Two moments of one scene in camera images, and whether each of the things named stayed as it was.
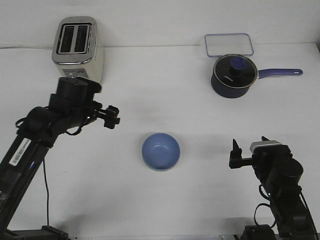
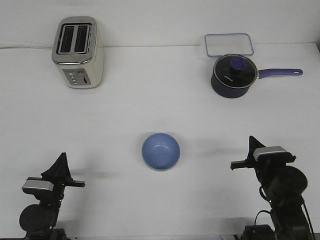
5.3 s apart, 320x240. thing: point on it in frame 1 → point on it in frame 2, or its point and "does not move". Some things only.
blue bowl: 161,151 does not move
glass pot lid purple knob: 235,71 does not move
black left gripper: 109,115 → 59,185
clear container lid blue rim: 218,45 does not move
